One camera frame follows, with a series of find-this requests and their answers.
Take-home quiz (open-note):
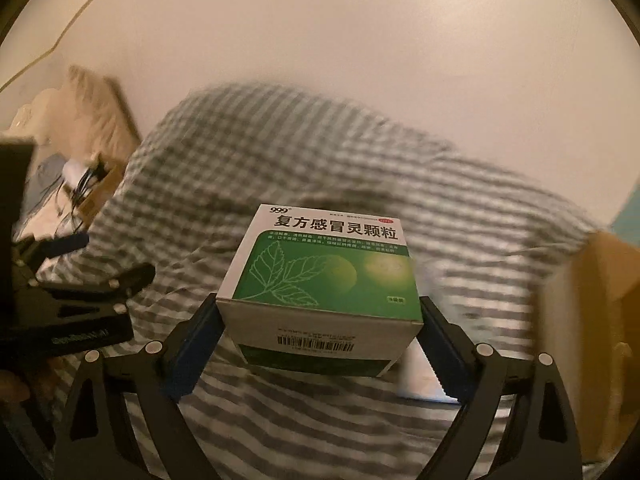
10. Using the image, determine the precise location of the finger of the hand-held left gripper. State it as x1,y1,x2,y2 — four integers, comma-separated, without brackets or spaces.
27,262,157,335
14,232,92,273

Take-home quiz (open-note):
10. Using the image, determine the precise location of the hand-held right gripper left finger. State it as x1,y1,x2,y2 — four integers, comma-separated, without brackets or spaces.
54,293,227,480

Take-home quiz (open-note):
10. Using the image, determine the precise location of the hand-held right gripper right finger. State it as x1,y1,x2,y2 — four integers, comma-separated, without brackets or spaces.
419,296,584,480

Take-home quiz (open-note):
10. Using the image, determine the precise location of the green and white medicine box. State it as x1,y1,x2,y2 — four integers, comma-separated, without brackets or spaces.
216,203,425,379

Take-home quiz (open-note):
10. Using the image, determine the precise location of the person's left hand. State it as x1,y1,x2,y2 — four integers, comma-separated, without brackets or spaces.
0,370,32,403

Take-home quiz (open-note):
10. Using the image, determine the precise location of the small white box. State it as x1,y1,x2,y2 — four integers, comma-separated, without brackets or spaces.
399,260,463,404

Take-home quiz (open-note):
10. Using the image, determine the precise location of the small cardboard box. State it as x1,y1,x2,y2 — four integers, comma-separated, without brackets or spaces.
75,152,129,217

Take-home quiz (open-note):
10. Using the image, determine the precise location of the beige pillow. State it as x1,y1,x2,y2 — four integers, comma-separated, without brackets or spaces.
59,64,144,162

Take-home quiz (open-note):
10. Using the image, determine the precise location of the large cardboard box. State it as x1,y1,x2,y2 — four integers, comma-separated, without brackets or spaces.
537,232,640,413

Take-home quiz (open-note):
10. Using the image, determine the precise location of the grey checked blanket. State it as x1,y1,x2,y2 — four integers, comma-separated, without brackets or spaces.
36,82,608,480

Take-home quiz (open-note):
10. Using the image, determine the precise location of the black cable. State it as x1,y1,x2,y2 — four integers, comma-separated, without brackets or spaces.
54,159,112,223

